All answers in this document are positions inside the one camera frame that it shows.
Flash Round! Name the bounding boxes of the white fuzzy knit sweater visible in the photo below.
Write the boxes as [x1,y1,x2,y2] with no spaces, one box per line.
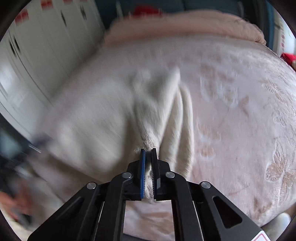
[41,68,194,181]

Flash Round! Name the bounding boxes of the pink floral bed blanket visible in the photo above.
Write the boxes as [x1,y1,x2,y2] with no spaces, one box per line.
[30,37,296,241]

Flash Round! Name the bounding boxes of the red cloth item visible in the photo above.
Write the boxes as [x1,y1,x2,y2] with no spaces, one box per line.
[132,5,163,16]

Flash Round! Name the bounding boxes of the speckled fleece trouser leg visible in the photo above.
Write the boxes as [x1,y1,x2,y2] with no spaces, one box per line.
[262,212,291,241]

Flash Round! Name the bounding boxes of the person's left hand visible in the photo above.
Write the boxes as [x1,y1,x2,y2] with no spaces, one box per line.
[1,185,33,220]

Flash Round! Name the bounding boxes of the white wardrobe with handles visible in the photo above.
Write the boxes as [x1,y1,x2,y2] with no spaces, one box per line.
[1,0,104,140]

